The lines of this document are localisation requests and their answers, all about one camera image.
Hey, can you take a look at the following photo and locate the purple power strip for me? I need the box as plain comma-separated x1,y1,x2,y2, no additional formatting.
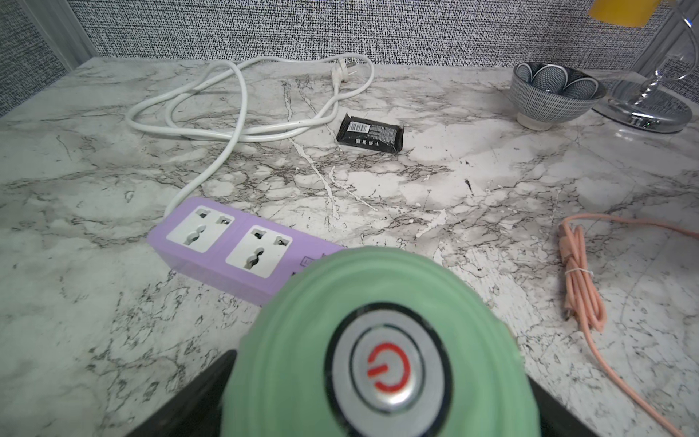
147,198,344,306

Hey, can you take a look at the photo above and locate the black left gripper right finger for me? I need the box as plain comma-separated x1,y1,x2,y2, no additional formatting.
528,377,597,437

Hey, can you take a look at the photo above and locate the black snack bar wrapper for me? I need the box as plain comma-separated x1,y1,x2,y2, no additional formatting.
336,115,404,155

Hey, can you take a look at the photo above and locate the blue patterned ceramic bowl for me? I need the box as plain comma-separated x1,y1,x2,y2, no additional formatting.
509,62,607,131

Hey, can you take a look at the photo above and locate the pink USB charging cable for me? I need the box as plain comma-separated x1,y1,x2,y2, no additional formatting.
557,213,699,437

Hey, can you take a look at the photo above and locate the chrome stand with yellow cups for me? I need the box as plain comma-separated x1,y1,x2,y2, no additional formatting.
589,1,698,134

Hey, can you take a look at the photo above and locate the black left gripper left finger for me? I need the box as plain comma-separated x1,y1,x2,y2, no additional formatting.
129,350,238,436

